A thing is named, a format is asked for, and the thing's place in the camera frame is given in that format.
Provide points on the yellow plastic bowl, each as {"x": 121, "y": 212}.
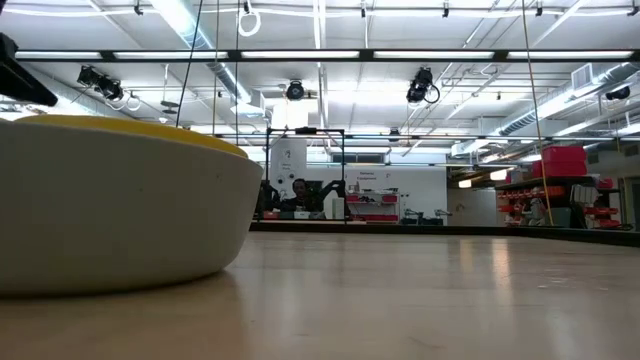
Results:
{"x": 150, "y": 129}

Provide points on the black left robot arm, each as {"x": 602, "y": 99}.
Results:
{"x": 22, "y": 82}

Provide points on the white shelf with red bins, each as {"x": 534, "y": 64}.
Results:
{"x": 375, "y": 205}

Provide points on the person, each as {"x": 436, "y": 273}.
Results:
{"x": 301, "y": 197}

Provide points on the black round ceiling lamp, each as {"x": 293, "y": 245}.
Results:
{"x": 295, "y": 91}

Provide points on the black overhead light beam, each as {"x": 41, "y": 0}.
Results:
{"x": 365, "y": 55}

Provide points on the white plastic bowl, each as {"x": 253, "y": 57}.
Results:
{"x": 115, "y": 210}

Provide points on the black overhead spotlight pair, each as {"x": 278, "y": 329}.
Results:
{"x": 102, "y": 85}

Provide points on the red storage crates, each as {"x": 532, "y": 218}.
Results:
{"x": 562, "y": 161}

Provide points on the grey bin rack cart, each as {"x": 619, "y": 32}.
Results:
{"x": 570, "y": 205}

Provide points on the black background station frame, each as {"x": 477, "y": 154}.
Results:
{"x": 305, "y": 131}

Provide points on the black overhead camera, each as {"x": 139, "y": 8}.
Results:
{"x": 417, "y": 90}

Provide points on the black table frame rail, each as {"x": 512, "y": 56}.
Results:
{"x": 450, "y": 231}

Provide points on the silver ventilation duct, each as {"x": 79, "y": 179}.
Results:
{"x": 225, "y": 75}

